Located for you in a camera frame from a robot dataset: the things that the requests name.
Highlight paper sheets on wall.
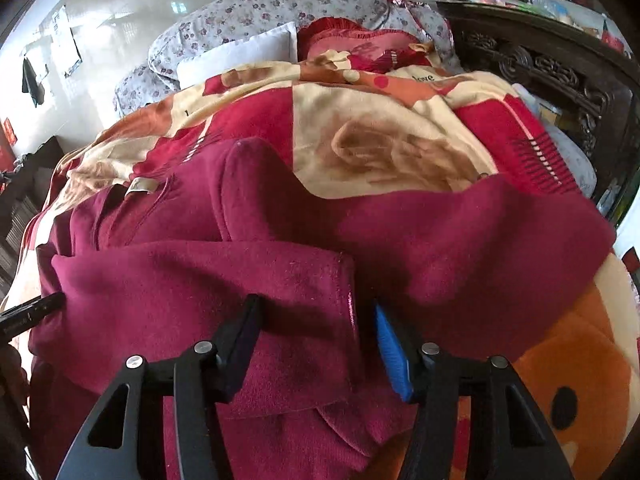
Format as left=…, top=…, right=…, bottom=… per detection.
left=50, top=5, right=83, bottom=78

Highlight pile of household clutter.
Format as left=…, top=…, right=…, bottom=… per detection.
left=480, top=0, right=626, bottom=56

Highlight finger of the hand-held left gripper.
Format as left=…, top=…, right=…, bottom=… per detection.
left=0, top=291, right=67, bottom=342

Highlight printed fleece blanket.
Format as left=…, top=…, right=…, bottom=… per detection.
left=0, top=60, right=640, bottom=480

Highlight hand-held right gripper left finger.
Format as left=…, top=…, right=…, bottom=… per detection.
left=55, top=294, right=265, bottom=480

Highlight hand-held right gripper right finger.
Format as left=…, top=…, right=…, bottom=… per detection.
left=372, top=300, right=576, bottom=480

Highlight dark hanging garment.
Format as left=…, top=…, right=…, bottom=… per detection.
left=21, top=56, right=47, bottom=108

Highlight dark carved wooden nightstand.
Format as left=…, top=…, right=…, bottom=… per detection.
left=435, top=0, right=640, bottom=201

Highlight maroon sweater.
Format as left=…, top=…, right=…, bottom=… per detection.
left=27, top=137, right=617, bottom=480

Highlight floral grey pillow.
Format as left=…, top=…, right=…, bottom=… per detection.
left=112, top=0, right=463, bottom=118

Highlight pale pillow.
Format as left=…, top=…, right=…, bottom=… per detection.
left=512, top=82, right=598, bottom=198

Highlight red ruffled cushion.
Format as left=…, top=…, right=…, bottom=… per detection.
left=296, top=16, right=436, bottom=73

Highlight white pillow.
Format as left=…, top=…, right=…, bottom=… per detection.
left=176, top=21, right=299, bottom=88

